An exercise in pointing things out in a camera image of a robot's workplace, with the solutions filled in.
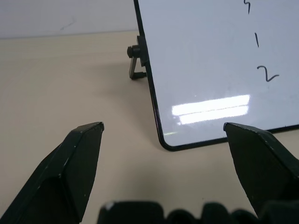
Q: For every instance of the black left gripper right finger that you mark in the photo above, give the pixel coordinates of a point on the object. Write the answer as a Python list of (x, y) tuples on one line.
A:
[(264, 163)]

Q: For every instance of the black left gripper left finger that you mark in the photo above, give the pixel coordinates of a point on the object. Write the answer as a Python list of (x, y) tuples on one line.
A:
[(58, 172)]

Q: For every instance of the black whiteboard stand with knobs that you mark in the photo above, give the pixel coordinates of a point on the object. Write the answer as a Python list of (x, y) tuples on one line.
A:
[(134, 67)]

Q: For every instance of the white whiteboard with black frame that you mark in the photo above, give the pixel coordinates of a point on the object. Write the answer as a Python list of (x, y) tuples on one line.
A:
[(198, 58)]

